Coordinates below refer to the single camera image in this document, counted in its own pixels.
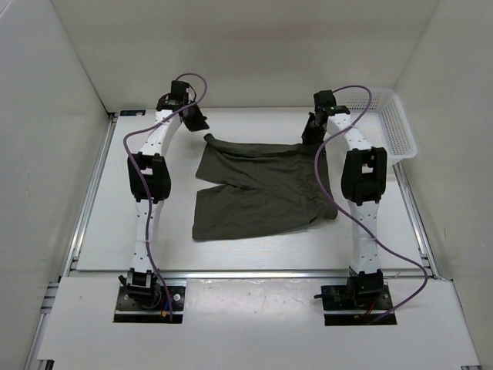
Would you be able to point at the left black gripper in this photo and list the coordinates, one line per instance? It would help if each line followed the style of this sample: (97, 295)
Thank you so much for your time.
(199, 123)

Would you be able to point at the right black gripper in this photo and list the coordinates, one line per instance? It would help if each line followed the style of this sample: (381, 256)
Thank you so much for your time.
(307, 137)

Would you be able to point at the olive green shorts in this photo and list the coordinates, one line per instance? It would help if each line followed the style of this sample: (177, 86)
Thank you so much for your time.
(259, 190)

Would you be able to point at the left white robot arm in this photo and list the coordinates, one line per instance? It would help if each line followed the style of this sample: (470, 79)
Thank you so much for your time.
(150, 184)

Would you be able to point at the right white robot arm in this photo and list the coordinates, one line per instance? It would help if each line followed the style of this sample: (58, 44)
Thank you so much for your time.
(363, 182)

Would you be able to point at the white perforated plastic basket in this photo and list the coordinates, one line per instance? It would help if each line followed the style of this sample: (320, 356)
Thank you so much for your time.
(380, 119)

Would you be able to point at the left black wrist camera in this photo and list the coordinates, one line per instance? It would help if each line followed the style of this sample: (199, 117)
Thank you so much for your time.
(179, 92)

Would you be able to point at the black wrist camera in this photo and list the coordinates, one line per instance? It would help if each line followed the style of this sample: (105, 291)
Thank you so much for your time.
(324, 100)
(179, 92)

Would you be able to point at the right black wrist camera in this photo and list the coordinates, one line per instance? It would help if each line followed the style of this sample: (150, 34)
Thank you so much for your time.
(324, 100)

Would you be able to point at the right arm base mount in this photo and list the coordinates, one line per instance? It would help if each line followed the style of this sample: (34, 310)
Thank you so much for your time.
(341, 310)

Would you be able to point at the aluminium frame rail left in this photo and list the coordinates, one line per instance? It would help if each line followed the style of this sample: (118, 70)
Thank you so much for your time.
(73, 252)

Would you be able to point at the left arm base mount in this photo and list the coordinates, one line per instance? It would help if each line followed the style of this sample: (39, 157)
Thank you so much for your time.
(155, 309)

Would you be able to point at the aluminium front rail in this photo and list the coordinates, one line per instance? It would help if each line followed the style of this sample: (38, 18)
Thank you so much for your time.
(216, 275)

